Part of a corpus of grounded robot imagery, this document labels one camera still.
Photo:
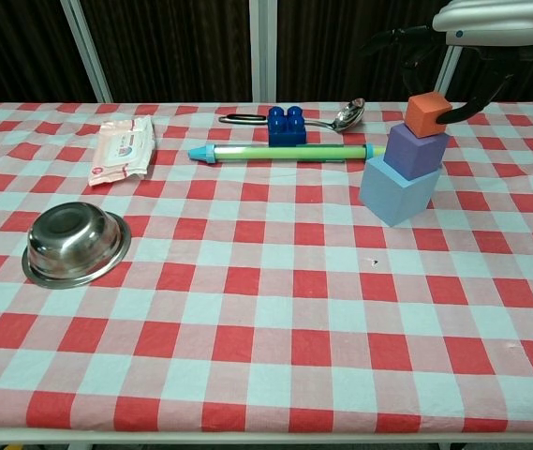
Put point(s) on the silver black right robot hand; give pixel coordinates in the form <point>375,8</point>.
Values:
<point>500,23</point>

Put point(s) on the small orange foam cube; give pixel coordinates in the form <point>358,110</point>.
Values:
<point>425,115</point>

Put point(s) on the medium purple foam cube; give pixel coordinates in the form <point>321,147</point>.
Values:
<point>413,152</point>

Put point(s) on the large light blue foam cube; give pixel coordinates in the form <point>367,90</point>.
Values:
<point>388,199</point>

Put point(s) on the stainless steel ladle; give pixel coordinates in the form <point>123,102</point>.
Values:
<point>351,115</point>

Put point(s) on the blue toy building brick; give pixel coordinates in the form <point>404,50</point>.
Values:
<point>286,131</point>

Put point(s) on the green teal water squirter tube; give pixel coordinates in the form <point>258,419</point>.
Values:
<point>285,153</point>

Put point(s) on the red white checkered tablecloth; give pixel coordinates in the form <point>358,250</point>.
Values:
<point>266,328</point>

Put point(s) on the pink wet wipes pack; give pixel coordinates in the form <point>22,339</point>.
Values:
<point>121,150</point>

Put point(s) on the upturned stainless steel bowl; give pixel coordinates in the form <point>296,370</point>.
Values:
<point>67,241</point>

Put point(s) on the white metal frame post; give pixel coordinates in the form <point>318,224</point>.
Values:
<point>87,51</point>
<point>262,47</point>
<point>448,70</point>

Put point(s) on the white table edge frame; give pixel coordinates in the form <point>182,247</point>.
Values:
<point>266,439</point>

